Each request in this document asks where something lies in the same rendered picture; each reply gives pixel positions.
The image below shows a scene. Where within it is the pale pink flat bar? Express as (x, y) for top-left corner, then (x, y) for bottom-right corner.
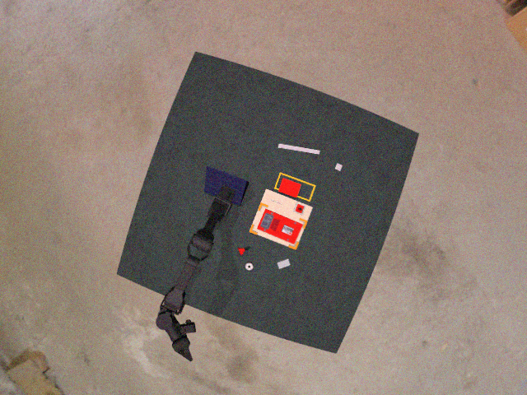
(278, 144), (320, 154)

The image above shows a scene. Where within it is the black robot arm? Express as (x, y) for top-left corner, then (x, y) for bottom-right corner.
(156, 184), (235, 333)

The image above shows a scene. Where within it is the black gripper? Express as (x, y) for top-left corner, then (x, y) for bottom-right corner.
(166, 319), (193, 362)

